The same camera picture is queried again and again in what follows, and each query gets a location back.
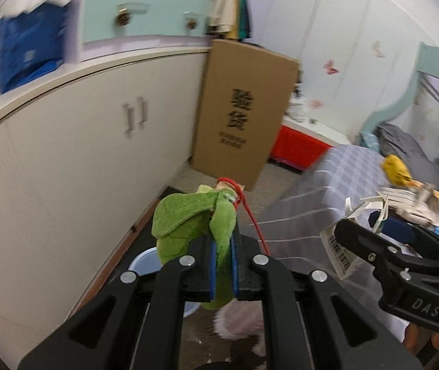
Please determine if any metal cabinet handle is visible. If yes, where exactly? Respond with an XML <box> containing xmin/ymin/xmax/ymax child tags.
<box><xmin>136</xmin><ymin>96</ymin><xmax>148</xmax><ymax>132</ymax></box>
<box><xmin>122</xmin><ymin>102</ymin><xmax>134</xmax><ymax>139</ymax></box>

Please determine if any red storage box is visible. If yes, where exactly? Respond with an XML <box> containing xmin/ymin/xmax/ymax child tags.
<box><xmin>269</xmin><ymin>117</ymin><xmax>349</xmax><ymax>172</ymax></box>

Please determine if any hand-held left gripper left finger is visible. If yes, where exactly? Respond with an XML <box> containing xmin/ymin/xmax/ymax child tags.
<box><xmin>17</xmin><ymin>235</ymin><xmax>216</xmax><ymax>370</ymax></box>

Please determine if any beige hanging garment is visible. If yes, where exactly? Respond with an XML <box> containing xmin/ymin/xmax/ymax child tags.
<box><xmin>209</xmin><ymin>0</ymin><xmax>243</xmax><ymax>35</ymax></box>

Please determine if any teal bed frame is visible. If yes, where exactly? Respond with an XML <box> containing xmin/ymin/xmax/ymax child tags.
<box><xmin>360</xmin><ymin>42</ymin><xmax>439</xmax><ymax>147</ymax></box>

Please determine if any grey checked bed sheet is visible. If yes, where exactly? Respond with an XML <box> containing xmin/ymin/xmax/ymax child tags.
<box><xmin>262</xmin><ymin>144</ymin><xmax>439</xmax><ymax>355</ymax></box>

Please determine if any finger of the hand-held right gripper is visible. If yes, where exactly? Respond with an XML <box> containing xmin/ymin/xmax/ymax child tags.
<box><xmin>385</xmin><ymin>216</ymin><xmax>439</xmax><ymax>253</ymax></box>
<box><xmin>335</xmin><ymin>219</ymin><xmax>399</xmax><ymax>274</ymax></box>

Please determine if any green hanging garment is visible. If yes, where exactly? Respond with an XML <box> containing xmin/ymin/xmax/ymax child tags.
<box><xmin>237</xmin><ymin>0</ymin><xmax>251</xmax><ymax>40</ymax></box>

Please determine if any blue plaid cloth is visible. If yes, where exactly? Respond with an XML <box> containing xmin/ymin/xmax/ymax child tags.
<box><xmin>360</xmin><ymin>131</ymin><xmax>380</xmax><ymax>153</ymax></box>

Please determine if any blue bag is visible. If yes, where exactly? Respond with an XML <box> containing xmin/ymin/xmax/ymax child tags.
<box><xmin>0</xmin><ymin>2</ymin><xmax>70</xmax><ymax>95</ymax></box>

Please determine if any green plush toy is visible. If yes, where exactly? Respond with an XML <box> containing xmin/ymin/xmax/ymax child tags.
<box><xmin>152</xmin><ymin>184</ymin><xmax>239</xmax><ymax>311</ymax></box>

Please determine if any white clothing pile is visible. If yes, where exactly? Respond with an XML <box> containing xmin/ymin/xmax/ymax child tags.
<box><xmin>287</xmin><ymin>81</ymin><xmax>312</xmax><ymax>124</ymax></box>

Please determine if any light blue plastic bin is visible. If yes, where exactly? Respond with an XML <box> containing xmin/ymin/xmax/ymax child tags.
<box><xmin>127</xmin><ymin>247</ymin><xmax>201</xmax><ymax>319</ymax></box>

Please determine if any white curved cabinet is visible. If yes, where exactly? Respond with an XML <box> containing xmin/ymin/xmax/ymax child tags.
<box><xmin>0</xmin><ymin>48</ymin><xmax>212</xmax><ymax>355</ymax></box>

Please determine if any tall cardboard box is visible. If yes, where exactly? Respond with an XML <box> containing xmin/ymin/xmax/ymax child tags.
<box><xmin>190</xmin><ymin>39</ymin><xmax>302</xmax><ymax>192</ymax></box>

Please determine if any grey quilt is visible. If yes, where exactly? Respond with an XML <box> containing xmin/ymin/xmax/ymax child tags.
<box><xmin>375</xmin><ymin>123</ymin><xmax>439</xmax><ymax>174</ymax></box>

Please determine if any red string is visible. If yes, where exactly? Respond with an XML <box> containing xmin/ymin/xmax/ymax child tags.
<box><xmin>217</xmin><ymin>177</ymin><xmax>271</xmax><ymax>257</ymax></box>

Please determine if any person's right hand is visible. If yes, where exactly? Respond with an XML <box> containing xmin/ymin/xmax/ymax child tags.
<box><xmin>402</xmin><ymin>322</ymin><xmax>439</xmax><ymax>365</ymax></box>

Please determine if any yellow cloth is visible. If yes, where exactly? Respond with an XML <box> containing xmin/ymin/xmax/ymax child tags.
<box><xmin>382</xmin><ymin>154</ymin><xmax>420</xmax><ymax>189</ymax></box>

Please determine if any white barcode tag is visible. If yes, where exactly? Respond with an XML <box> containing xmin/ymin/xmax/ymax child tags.
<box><xmin>319</xmin><ymin>196</ymin><xmax>391</xmax><ymax>280</ymax></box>

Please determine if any pink fluffy slipper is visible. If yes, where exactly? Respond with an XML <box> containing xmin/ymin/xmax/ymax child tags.
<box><xmin>213</xmin><ymin>301</ymin><xmax>266</xmax><ymax>355</ymax></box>

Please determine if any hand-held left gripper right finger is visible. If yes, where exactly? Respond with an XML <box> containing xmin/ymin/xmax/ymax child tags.
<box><xmin>230</xmin><ymin>235</ymin><xmax>424</xmax><ymax>370</ymax></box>

